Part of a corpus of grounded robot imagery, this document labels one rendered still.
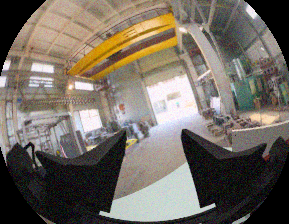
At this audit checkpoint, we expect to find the dark red picture frame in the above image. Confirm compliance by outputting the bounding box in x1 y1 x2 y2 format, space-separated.
264 139 289 161

